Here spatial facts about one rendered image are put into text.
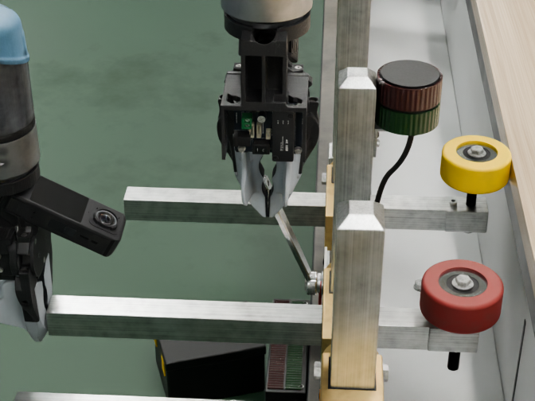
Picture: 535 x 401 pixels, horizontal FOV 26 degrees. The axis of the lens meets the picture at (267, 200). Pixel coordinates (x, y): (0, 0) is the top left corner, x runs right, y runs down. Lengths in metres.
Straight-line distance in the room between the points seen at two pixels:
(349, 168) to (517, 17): 0.67
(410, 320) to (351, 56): 0.32
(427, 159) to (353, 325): 1.03
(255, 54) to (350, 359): 0.25
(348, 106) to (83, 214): 0.27
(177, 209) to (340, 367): 0.53
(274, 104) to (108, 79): 2.56
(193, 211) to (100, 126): 1.87
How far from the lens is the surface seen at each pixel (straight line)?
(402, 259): 1.66
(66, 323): 1.20
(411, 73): 1.07
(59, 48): 3.70
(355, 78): 1.06
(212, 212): 1.39
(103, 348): 2.47
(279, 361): 1.36
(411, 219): 1.39
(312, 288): 1.23
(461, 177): 1.34
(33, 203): 1.11
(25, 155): 1.08
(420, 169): 1.87
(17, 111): 1.06
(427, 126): 1.07
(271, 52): 0.92
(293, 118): 0.95
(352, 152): 1.09
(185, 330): 1.18
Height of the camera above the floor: 1.60
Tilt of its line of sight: 33 degrees down
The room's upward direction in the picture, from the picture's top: straight up
